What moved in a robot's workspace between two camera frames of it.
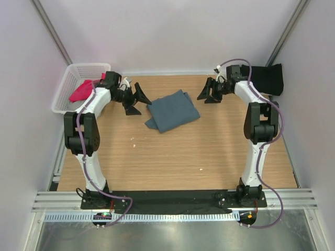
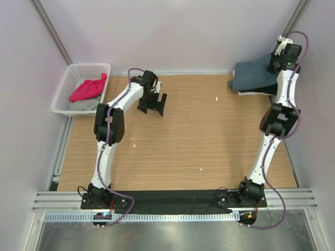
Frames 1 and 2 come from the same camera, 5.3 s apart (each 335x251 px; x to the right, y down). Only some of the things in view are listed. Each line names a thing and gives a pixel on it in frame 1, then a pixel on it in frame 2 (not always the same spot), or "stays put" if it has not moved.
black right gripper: [213, 99] → [270, 69]
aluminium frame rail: [50, 201] stays put
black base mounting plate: [171, 202] stays put
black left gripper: [138, 96] → [157, 106]
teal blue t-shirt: [171, 112] → [253, 73]
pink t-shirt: [84, 90] stays put
